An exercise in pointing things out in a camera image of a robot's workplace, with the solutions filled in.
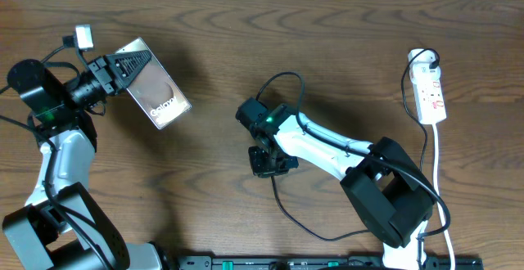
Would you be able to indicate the white power strip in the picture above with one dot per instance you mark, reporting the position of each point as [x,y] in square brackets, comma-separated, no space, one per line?
[424,74]

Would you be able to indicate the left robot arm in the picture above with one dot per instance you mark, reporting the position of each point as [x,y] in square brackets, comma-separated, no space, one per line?
[61,226]

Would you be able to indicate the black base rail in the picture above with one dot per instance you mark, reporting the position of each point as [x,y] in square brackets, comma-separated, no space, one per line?
[308,263]

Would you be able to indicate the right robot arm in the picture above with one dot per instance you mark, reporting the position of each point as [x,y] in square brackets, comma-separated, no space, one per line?
[386,189]

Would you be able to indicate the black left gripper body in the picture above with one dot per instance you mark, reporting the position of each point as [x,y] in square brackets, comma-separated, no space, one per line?
[103,78]

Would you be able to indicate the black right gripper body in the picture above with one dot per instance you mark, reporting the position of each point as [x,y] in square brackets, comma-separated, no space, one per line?
[264,164]

